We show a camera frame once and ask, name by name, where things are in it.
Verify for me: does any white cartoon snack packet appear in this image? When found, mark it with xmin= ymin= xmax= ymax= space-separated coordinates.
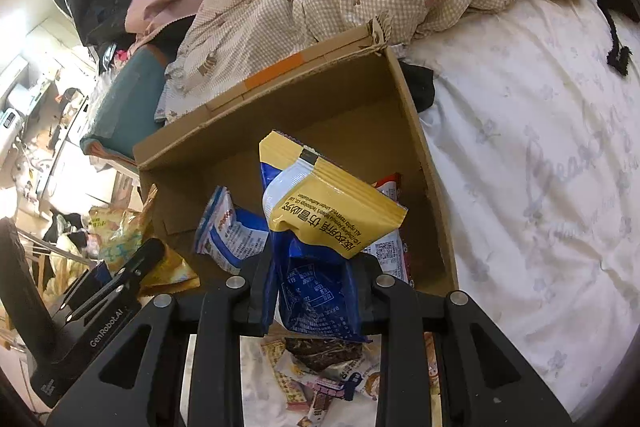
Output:
xmin=345 ymin=359 xmax=396 ymax=401

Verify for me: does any large red white snack packet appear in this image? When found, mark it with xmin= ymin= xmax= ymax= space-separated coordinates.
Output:
xmin=360 ymin=172 xmax=416 ymax=288

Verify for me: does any small striped snack bar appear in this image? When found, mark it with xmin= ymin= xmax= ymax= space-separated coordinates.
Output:
xmin=260 ymin=341 xmax=292 ymax=379
xmin=284 ymin=382 xmax=312 ymax=411

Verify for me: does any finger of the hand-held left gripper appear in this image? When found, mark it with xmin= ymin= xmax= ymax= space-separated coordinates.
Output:
xmin=114 ymin=238 xmax=167 ymax=286
xmin=62 ymin=279 xmax=145 ymax=324

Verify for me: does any teal cushion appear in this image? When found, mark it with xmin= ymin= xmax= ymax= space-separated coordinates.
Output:
xmin=80 ymin=44 xmax=168 ymax=168

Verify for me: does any blue and white snack packet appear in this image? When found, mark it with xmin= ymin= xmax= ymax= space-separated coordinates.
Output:
xmin=194 ymin=186 xmax=273 ymax=278

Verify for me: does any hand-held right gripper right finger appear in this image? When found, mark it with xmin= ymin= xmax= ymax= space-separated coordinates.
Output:
xmin=350 ymin=252 xmax=573 ymax=427

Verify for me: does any dark brown snack packet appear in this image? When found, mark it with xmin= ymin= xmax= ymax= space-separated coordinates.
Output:
xmin=284 ymin=336 xmax=365 ymax=373

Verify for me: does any pink cloth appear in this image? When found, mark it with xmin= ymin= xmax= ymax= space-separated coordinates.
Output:
xmin=124 ymin=0 xmax=221 ymax=52

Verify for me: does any black cloth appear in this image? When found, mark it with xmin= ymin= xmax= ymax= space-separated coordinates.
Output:
xmin=400 ymin=62 xmax=437 ymax=114

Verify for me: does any blue and yellow snack packet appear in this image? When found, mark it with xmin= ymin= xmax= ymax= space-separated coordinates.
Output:
xmin=259 ymin=130 xmax=408 ymax=344

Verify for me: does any white appliance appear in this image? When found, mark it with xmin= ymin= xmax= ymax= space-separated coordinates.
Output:
xmin=0 ymin=104 xmax=23 ymax=131

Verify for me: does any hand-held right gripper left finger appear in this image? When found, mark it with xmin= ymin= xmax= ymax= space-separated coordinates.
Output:
xmin=47 ymin=249 xmax=273 ymax=427

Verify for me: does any yellow green snack packet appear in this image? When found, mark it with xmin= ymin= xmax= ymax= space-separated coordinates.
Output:
xmin=89 ymin=184 xmax=158 ymax=273

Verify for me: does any small purple snack packet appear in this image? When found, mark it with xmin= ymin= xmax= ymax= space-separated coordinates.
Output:
xmin=312 ymin=379 xmax=352 ymax=414

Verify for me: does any orange yellow snack packet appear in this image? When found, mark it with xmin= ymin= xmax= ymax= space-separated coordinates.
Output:
xmin=139 ymin=247 xmax=201 ymax=298

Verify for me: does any cardboard box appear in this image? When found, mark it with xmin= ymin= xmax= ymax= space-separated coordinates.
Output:
xmin=132 ymin=18 xmax=460 ymax=295

